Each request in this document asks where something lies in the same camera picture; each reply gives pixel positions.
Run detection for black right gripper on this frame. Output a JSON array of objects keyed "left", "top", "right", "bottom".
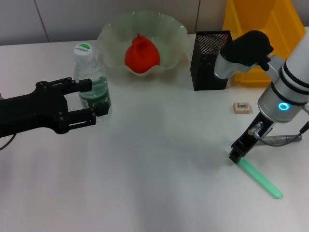
[{"left": 228, "top": 112, "right": 278, "bottom": 165}]

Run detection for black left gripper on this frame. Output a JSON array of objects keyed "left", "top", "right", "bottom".
[{"left": 0, "top": 77, "right": 109, "bottom": 139}]

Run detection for clear plastic water bottle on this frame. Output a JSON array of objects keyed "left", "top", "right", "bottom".
[{"left": 73, "top": 43, "right": 113, "bottom": 123}]

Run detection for mint green pen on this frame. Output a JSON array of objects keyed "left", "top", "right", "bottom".
[{"left": 238, "top": 157, "right": 283, "bottom": 200}]

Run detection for small beige eraser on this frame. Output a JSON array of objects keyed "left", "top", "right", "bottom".
[{"left": 233, "top": 102, "right": 254, "bottom": 115}]

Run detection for orange fruit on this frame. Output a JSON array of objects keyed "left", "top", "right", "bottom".
[{"left": 124, "top": 33, "right": 161, "bottom": 74}]

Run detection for silver marker pen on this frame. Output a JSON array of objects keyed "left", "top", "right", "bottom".
[{"left": 260, "top": 134, "right": 303, "bottom": 147}]

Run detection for black mesh pen holder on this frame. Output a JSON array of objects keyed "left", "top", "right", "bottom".
[{"left": 190, "top": 30, "right": 234, "bottom": 91}]

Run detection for green glass fruit bowl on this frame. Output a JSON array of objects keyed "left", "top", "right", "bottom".
[{"left": 97, "top": 11, "right": 190, "bottom": 78}]

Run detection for yellow plastic storage bin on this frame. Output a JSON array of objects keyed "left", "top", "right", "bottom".
[{"left": 222, "top": 0, "right": 307, "bottom": 87}]

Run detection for right gripper dark cable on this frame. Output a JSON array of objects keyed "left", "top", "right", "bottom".
[{"left": 255, "top": 122, "right": 309, "bottom": 147}]

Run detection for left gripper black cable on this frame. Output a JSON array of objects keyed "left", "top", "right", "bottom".
[{"left": 0, "top": 134, "right": 16, "bottom": 151}]

